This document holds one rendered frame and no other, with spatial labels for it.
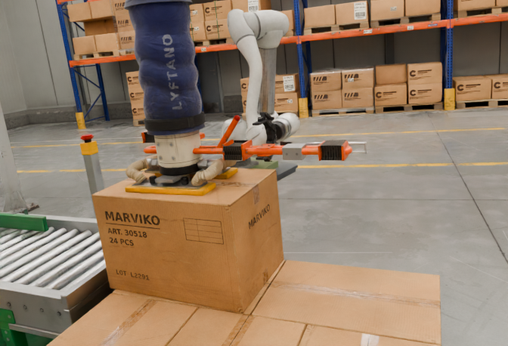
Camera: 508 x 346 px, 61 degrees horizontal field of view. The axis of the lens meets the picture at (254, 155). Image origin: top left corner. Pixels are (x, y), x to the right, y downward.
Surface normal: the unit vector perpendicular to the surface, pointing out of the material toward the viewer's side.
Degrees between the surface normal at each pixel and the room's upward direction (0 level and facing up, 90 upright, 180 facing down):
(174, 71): 70
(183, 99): 75
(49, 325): 90
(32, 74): 90
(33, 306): 90
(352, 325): 0
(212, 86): 90
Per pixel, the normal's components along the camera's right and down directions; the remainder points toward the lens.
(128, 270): -0.41, 0.25
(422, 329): -0.10, -0.97
